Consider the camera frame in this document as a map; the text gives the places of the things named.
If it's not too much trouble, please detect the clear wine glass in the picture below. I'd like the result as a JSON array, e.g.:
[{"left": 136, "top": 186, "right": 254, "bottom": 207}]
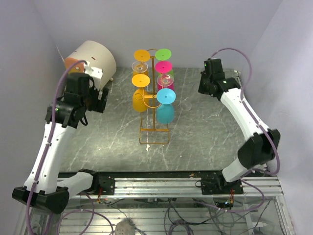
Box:
[
  {"left": 157, "top": 73, "right": 174, "bottom": 87},
  {"left": 179, "top": 100, "right": 192, "bottom": 111},
  {"left": 132, "top": 61, "right": 148, "bottom": 73}
]

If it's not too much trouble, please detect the orange wine glass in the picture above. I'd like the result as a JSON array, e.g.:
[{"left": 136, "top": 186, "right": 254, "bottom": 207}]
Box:
[
  {"left": 132, "top": 73, "right": 150, "bottom": 113},
  {"left": 133, "top": 49, "right": 151, "bottom": 76}
]

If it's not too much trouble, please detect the pink plastic wine glass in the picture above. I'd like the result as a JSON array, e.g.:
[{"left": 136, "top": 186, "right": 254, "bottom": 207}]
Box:
[{"left": 155, "top": 60, "right": 174, "bottom": 90}]

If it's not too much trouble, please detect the blue plastic wine glass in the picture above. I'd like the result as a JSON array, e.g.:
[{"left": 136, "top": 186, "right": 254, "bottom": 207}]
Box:
[{"left": 156, "top": 88, "right": 176, "bottom": 124}]

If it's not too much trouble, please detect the green plastic wine glass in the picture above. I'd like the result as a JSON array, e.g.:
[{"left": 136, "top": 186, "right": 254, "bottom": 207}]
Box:
[{"left": 155, "top": 48, "right": 174, "bottom": 76}]

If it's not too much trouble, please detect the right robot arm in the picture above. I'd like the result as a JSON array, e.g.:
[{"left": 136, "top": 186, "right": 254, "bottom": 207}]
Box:
[{"left": 198, "top": 59, "right": 280, "bottom": 194}]

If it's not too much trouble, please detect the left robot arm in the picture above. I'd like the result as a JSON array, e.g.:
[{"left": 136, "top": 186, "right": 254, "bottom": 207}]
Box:
[{"left": 12, "top": 72, "right": 109, "bottom": 214}]

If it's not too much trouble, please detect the cream round drawer box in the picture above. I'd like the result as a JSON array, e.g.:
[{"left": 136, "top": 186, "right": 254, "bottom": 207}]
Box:
[{"left": 64, "top": 40, "right": 117, "bottom": 89}]

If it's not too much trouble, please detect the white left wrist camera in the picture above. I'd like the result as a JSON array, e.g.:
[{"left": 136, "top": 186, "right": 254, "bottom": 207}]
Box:
[{"left": 83, "top": 62, "right": 103, "bottom": 90}]

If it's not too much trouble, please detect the gold wire glass rack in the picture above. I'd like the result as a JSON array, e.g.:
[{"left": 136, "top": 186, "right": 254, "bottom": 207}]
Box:
[{"left": 138, "top": 48, "right": 170, "bottom": 145}]

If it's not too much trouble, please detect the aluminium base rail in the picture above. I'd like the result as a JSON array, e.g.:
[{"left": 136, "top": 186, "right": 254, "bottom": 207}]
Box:
[{"left": 26, "top": 177, "right": 284, "bottom": 199}]

